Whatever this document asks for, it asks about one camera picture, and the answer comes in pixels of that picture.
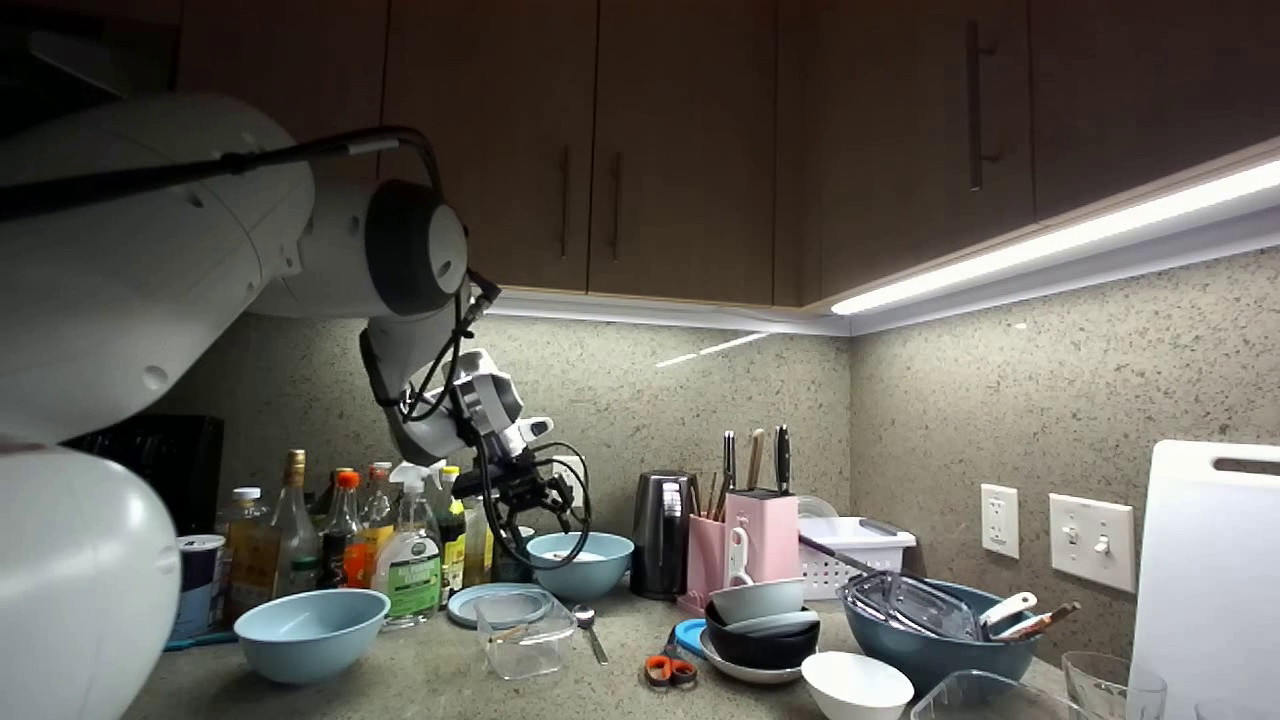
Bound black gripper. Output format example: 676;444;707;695
484;444;584;540

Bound large light blue bowl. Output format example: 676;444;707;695
232;585;397;690
518;528;638;603

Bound small light blue bowl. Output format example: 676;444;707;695
705;578;813;627

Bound black bowl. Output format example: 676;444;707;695
700;614;825;672

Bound small white bowl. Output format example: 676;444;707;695
797;650;919;720

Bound dark blue bowl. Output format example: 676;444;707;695
838;572;1040;695

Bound yellow cap bottle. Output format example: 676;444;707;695
454;493;495;587

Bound yellow-green cap dark bottle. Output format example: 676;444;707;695
431;455;470;597

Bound light blue round plate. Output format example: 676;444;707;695
445;580;556;632

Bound black steel electric kettle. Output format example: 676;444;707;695
627;467;700;603

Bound metal spoon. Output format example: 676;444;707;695
568;603;612;667

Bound clear glass rectangular dish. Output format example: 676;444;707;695
470;597;579;685

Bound green label cleaner spray bottle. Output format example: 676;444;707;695
377;463;447;624

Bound bright blue silicone lid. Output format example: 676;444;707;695
667;615;716;663

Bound white plastic kitchen tool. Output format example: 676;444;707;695
728;523;761;591

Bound orange cap sauce bottle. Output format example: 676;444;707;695
321;463;368;591

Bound pink knife block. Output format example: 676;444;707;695
678;493;803;615

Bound LED under-cabinet light strip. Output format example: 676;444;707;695
484;285;836;338
829;135;1280;323

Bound gold cap bottle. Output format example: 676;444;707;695
270;444;325;597

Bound white cap bottle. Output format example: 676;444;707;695
214;485;274;624

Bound white plastic basket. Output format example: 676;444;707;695
797;493;919;603

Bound white labelled can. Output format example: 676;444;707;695
173;532;232;650

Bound metal whisk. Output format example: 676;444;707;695
797;532;986;643

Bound black box appliance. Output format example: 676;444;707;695
72;407;226;538

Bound brown wooden upper cabinets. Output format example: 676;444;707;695
173;0;1280;308

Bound clear plastic container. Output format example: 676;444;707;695
906;667;1071;720

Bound white cutting board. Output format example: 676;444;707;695
1127;436;1280;720

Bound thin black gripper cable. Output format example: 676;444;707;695
481;444;596;578

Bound orange handled scissors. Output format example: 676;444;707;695
638;650;705;693

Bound narrow white switch plate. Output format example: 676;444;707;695
976;480;1025;565

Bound white handled utensil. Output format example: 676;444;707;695
976;587;1040;632

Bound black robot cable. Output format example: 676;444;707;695
0;123;447;226

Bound brown handled utensil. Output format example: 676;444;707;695
992;601;1084;650

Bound wide white switch plate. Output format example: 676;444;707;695
1045;493;1138;597

